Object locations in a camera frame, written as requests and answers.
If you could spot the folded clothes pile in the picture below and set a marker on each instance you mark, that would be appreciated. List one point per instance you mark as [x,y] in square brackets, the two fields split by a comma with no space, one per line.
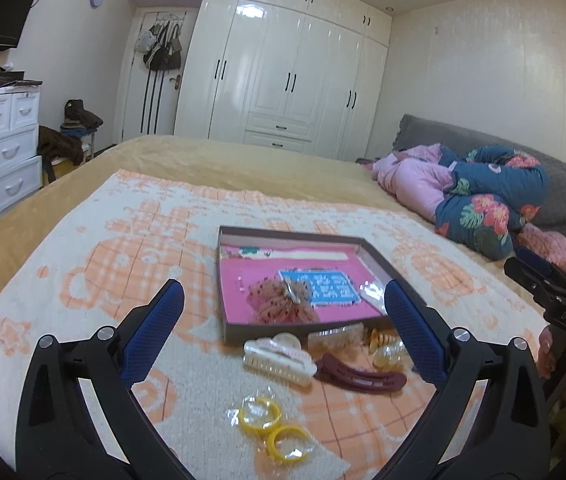
[83,115]

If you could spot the blue floral quilt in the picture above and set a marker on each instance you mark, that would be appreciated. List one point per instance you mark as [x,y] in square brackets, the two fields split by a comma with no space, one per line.
[483,200]

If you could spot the white hanging handbag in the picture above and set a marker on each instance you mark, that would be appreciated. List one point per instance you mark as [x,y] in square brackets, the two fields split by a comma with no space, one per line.
[144,40]

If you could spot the orange white printed blanket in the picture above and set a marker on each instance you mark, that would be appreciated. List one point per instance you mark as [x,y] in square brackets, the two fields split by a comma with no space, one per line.
[113,270]

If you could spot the pink knitted pillow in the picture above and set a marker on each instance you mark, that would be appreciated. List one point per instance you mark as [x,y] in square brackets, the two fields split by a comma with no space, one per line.
[553,247]

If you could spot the yellow bedspread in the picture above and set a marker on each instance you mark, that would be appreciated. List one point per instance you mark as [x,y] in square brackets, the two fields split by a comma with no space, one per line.
[263,165]

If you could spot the white door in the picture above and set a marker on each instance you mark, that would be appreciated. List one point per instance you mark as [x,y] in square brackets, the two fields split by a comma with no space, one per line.
[133,100]

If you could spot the white wardrobe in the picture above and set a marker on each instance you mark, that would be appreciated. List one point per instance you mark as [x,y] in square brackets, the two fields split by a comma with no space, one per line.
[273,60]

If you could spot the shallow cardboard box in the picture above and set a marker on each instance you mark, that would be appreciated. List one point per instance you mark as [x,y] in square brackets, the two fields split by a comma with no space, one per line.
[233,310]

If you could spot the red mesh scrunchie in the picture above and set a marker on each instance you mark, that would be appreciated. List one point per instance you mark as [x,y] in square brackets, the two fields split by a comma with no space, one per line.
[278,302]

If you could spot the yellow bangle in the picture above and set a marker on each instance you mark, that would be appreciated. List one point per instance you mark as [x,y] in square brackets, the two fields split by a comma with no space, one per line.
[275,452]
[245,422]

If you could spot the maroon hair clip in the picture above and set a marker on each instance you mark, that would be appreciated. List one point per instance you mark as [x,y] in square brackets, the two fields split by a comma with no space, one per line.
[358,377]

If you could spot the blue printed card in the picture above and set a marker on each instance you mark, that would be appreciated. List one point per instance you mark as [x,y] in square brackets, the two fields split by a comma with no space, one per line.
[333,287]

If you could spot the white drawer cabinet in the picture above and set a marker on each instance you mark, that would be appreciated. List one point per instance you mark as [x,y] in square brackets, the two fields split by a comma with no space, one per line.
[8,150]

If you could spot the pink quilt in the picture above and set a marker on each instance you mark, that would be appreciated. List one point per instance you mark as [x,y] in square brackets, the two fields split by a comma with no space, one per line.
[413,185]

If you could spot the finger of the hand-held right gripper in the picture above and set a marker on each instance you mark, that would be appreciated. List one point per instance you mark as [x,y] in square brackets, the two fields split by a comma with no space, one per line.
[545,260]
[553,297]

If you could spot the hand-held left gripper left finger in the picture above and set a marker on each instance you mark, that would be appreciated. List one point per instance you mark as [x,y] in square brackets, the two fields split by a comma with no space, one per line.
[155,332]

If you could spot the clear claw clip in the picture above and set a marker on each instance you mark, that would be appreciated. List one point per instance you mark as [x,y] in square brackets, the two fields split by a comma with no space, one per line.
[335,337]

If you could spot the small clear plastic bag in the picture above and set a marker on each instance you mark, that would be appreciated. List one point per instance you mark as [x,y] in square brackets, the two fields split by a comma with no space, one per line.
[370,292]

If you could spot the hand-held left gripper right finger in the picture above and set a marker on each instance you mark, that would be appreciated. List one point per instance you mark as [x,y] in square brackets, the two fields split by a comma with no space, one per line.
[413,332]

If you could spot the dark hanging handbag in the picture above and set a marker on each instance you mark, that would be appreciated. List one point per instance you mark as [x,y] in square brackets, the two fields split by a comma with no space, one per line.
[163,55]

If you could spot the pearl beads clear bag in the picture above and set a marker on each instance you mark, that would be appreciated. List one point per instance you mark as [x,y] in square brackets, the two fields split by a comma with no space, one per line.
[389,356]

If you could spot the person's right hand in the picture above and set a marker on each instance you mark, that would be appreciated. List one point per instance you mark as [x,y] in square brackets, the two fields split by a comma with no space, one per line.
[546,352]

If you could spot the black set-top box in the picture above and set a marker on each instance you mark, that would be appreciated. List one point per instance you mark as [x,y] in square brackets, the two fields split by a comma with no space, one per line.
[20,82]

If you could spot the orange banana clip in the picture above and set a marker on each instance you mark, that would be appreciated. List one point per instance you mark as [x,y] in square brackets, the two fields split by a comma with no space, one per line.
[380,338]

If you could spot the white claw clip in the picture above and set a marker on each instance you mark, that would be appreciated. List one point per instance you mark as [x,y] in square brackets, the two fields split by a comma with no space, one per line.
[273,357]

